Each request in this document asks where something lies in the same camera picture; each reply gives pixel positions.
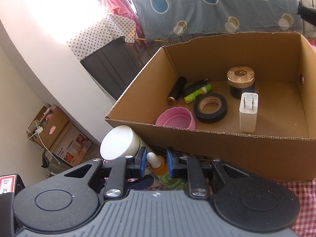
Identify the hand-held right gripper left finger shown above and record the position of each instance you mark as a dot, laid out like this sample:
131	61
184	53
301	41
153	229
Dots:
142	163

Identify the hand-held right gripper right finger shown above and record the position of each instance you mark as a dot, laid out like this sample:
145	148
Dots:
171	164

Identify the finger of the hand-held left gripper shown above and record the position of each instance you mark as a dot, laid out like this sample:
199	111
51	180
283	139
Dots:
140	184

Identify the green dropper bottle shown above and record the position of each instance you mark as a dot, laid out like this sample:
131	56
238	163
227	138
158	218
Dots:
160	169

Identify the white plastic bottle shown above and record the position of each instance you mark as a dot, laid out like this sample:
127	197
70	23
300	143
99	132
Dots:
118	143

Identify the pink plastic lid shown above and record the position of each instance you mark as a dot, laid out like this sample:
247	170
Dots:
176	119

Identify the black tape roll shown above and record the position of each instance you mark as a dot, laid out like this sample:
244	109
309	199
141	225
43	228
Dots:
200	116

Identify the black cylinder flashlight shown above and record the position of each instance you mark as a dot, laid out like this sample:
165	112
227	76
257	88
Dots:
176	90

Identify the brown cardboard box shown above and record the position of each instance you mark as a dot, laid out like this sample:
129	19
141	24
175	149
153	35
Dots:
246	153

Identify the black key fob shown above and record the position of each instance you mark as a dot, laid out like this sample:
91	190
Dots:
195	85

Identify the white charger plug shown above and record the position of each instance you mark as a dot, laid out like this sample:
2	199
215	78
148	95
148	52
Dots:
248	118

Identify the gold lid dark jar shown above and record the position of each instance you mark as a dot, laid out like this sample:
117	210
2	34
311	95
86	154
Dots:
240	79

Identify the printed appliance box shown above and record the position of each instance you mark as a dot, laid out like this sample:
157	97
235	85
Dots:
71	148

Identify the plain cardboard floor box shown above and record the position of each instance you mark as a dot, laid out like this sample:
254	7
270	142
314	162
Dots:
56	121

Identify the dark grey cabinet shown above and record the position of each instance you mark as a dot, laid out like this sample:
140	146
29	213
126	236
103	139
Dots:
118	66

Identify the red label dark case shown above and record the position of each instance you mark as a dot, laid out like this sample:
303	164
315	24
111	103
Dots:
9	184

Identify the white star print cloth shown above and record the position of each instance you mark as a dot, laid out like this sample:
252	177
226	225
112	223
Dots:
98	34

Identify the blue bedsheet with circles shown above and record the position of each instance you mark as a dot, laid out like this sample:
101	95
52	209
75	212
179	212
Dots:
222	12

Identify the pink hanging garment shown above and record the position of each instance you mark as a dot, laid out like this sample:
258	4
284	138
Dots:
118	2

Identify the black padded seat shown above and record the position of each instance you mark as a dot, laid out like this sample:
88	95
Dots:
307	14

